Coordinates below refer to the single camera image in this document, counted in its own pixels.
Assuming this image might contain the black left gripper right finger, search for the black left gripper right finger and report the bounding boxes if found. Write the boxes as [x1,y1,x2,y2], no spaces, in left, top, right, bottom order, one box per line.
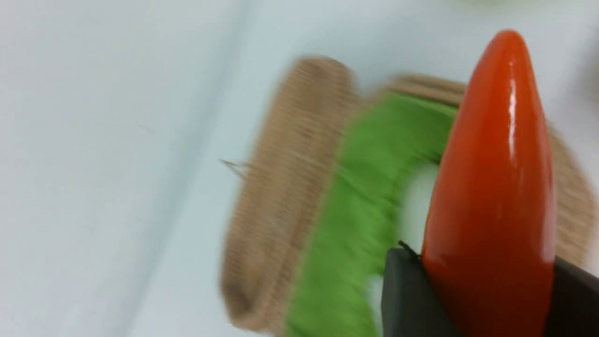
[545,256,599,337]

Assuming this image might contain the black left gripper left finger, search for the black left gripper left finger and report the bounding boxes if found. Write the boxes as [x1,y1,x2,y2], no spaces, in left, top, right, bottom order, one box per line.
[380,241,461,337]

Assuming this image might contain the orange carrot with green leaves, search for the orange carrot with green leaves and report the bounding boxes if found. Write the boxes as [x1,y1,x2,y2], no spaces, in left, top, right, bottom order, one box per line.
[422,30,556,337]

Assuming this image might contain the woven rattan basket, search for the woven rattan basket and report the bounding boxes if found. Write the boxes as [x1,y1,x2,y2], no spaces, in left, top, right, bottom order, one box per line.
[284,75,595,337]

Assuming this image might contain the woven rattan basket lid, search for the woven rattan basket lid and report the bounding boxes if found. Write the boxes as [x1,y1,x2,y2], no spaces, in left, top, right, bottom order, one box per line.
[219,57,355,337]

